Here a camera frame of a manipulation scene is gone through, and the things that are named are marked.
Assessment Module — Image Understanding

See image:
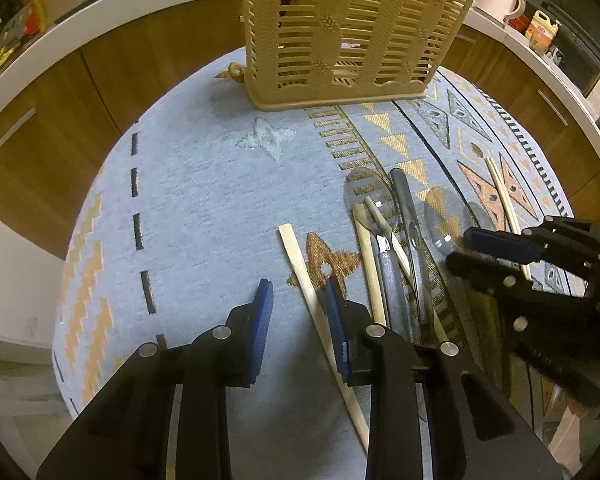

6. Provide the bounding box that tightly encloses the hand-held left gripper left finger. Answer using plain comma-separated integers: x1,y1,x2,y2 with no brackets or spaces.
36,278,275,480

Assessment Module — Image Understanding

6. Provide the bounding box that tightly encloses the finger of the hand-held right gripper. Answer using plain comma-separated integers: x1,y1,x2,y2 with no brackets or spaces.
464,216,600,291
446,251,600,322

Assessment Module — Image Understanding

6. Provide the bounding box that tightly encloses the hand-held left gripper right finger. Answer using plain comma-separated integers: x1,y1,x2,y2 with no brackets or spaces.
325,275,563,480

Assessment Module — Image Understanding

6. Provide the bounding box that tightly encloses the wooden chopstick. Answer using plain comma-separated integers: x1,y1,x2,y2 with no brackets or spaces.
279,224,371,453
351,203,387,327
364,196,448,343
485,156,532,281

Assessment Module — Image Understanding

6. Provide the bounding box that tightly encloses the beige plastic slatted basket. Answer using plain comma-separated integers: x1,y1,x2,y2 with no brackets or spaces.
240,0,479,112

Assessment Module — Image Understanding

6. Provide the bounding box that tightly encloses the blue patterned tablecloth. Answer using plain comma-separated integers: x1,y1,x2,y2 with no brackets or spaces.
52,45,581,480

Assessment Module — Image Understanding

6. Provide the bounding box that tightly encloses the yellow oil bottle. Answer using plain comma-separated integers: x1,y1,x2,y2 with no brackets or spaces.
525,9,562,54

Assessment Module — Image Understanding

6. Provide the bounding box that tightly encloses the wooden kitchen cabinet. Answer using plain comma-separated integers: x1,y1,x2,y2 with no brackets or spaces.
0,0,600,261

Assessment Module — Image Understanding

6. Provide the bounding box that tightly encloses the dark sauce bottle yellow label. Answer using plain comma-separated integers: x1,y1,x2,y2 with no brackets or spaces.
0,15,27,69

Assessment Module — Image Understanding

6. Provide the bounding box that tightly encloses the metal cabinet handle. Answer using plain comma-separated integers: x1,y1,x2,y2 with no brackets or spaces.
536,89,570,127
0,108,37,158

